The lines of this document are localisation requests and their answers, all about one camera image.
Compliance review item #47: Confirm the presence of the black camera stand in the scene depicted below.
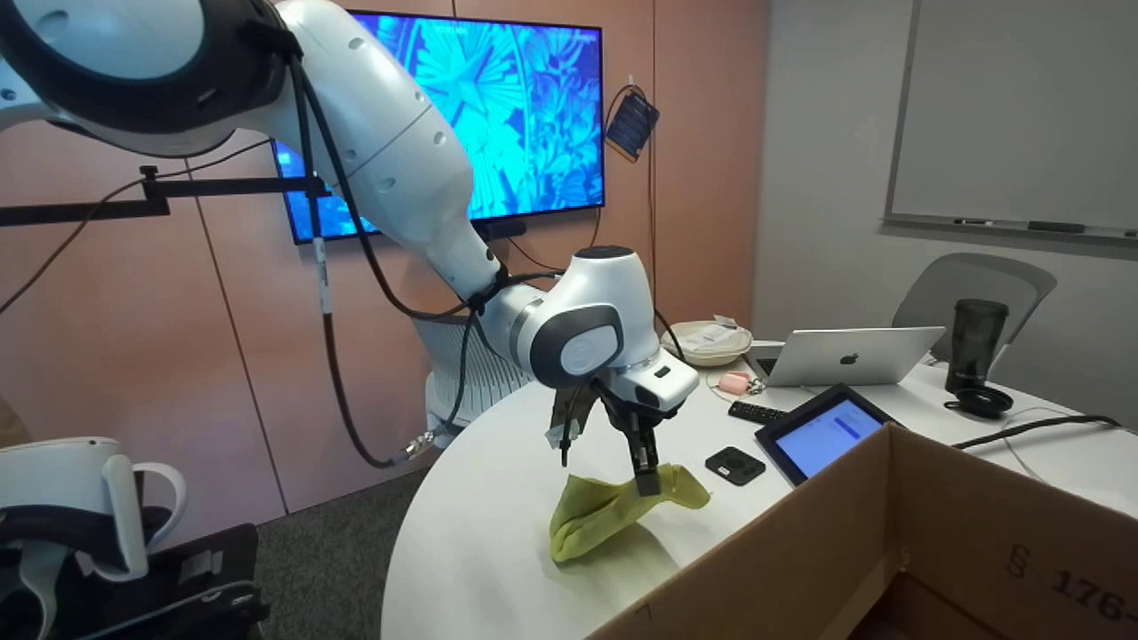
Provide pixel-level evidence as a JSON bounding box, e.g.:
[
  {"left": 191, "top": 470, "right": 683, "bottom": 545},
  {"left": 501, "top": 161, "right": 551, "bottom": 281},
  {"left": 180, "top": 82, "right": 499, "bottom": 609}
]
[{"left": 0, "top": 163, "right": 335, "bottom": 231}]

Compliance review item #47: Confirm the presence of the black cylindrical cup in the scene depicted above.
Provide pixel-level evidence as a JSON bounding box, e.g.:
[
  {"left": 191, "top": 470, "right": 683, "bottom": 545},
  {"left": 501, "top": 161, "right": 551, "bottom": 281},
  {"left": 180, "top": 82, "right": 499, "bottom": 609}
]
[{"left": 946, "top": 295, "right": 1011, "bottom": 403}]

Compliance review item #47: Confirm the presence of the white VR headset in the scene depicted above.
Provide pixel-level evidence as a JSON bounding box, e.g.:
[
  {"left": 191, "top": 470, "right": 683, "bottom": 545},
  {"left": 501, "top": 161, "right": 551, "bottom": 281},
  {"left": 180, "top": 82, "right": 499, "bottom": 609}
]
[{"left": 0, "top": 434, "right": 191, "bottom": 640}]

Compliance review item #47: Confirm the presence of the wall television blue image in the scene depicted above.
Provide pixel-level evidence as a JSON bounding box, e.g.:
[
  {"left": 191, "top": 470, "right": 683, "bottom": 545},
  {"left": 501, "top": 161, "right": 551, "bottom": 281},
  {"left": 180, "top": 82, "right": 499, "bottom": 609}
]
[{"left": 269, "top": 6, "right": 610, "bottom": 248}]

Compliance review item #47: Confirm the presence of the black video bar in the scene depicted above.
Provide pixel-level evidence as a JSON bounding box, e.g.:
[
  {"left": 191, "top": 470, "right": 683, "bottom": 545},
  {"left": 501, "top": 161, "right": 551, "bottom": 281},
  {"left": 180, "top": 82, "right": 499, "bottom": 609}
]
[{"left": 473, "top": 213, "right": 534, "bottom": 244}]

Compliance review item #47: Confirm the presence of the white wall whiteboard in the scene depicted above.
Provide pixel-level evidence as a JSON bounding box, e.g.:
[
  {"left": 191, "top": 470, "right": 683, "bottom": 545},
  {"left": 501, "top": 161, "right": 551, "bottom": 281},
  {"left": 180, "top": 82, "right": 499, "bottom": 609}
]
[{"left": 880, "top": 0, "right": 1138, "bottom": 258}]

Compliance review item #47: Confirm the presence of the black smartphone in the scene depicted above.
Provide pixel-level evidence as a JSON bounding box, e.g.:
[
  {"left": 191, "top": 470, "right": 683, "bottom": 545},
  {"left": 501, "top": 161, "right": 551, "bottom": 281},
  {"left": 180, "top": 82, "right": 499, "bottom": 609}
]
[{"left": 699, "top": 444, "right": 768, "bottom": 491}]

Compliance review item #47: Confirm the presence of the black remote control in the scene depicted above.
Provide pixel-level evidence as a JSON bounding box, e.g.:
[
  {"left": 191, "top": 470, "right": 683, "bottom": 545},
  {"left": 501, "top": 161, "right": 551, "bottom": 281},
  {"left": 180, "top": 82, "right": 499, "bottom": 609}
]
[{"left": 726, "top": 399, "right": 792, "bottom": 428}]

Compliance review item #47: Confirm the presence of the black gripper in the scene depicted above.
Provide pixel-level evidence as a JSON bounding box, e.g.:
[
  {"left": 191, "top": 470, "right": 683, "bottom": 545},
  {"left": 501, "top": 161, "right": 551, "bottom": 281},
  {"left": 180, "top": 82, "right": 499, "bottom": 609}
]
[{"left": 543, "top": 380, "right": 667, "bottom": 500}]

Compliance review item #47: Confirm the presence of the black tablet lit screen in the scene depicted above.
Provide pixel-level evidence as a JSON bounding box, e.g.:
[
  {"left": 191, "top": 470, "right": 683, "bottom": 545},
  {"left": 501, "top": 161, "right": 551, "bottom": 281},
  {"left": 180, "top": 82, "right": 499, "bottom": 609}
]
[{"left": 752, "top": 380, "right": 901, "bottom": 491}]

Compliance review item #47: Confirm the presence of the yellow towel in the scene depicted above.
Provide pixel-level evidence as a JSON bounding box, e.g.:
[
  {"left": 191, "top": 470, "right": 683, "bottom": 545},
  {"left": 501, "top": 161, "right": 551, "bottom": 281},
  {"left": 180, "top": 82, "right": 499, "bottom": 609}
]
[{"left": 543, "top": 459, "right": 713, "bottom": 570}]

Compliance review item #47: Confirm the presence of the silver laptop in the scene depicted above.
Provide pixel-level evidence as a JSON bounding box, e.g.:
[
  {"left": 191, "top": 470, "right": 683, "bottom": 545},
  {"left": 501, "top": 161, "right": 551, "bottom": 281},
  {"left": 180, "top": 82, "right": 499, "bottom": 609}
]
[{"left": 757, "top": 322, "right": 948, "bottom": 392}]

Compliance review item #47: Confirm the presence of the black table cable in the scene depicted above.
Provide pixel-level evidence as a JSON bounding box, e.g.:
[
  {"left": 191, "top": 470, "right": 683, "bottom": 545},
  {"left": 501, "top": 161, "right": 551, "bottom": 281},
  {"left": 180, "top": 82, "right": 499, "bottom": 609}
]
[{"left": 954, "top": 411, "right": 1125, "bottom": 455}]

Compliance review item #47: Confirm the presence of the small black round device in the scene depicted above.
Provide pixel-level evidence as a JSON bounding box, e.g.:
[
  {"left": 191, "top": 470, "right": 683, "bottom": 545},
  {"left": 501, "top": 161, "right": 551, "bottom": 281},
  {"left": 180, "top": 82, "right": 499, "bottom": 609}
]
[{"left": 943, "top": 380, "right": 1018, "bottom": 422}]

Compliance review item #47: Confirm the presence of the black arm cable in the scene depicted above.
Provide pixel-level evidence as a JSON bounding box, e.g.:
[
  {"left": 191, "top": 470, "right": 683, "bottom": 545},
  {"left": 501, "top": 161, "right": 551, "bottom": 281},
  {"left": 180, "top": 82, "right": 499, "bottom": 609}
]
[{"left": 287, "top": 56, "right": 560, "bottom": 472}]

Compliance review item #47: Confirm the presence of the pink computer mouse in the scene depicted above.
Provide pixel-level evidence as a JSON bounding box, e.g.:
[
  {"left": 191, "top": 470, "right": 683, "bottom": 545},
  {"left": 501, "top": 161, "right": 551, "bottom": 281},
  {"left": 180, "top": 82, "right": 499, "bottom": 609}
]
[{"left": 713, "top": 367, "right": 762, "bottom": 399}]

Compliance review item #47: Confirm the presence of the black wall panel device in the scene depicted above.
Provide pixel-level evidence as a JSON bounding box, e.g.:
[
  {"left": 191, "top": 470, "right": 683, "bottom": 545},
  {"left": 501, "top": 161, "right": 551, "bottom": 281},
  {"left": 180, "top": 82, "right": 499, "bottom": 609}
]
[{"left": 603, "top": 82, "right": 666, "bottom": 161}]

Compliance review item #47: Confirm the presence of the grey shell chair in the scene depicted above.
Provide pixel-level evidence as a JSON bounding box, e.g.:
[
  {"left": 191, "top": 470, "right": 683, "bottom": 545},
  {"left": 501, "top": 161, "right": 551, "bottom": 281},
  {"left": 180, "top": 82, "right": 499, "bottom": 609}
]
[{"left": 889, "top": 248, "right": 1058, "bottom": 367}]

